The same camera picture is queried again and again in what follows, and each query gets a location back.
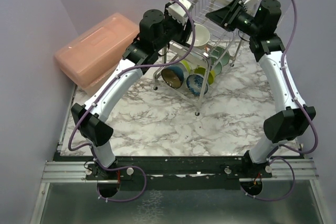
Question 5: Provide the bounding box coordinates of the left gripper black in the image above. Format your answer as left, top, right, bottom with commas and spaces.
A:
154, 3, 195, 51

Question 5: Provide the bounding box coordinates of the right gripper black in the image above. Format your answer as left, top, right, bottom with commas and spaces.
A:
205, 0, 260, 37

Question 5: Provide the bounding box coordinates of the plain white bowl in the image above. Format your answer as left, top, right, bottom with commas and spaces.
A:
194, 24, 211, 49

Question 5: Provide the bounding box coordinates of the mint green brown-rimmed bowl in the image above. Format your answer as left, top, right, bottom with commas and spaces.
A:
210, 46, 230, 65

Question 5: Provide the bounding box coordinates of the lime green white bowl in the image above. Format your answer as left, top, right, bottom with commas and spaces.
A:
178, 60, 191, 74

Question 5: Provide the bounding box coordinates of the dark teal beige bowl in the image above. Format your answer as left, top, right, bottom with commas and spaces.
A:
161, 66, 184, 89

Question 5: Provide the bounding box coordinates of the stainless steel dish rack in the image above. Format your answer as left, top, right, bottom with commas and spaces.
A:
153, 0, 239, 115

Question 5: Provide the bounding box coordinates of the yellow-green bottom bowl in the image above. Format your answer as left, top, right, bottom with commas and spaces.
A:
194, 66, 217, 86

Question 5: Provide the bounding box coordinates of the blue white patterned bowl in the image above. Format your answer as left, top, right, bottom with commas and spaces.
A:
186, 73, 204, 96

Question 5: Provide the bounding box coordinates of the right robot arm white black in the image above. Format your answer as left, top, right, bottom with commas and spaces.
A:
206, 0, 316, 177

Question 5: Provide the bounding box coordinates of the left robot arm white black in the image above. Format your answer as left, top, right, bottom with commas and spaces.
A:
71, 0, 196, 179

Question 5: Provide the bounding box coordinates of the pink plastic storage box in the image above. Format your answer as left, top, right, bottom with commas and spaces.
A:
54, 13, 139, 96

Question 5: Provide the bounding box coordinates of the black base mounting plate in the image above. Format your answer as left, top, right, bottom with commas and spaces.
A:
52, 140, 305, 192

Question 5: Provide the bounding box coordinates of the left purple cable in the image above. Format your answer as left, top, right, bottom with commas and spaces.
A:
68, 1, 196, 203

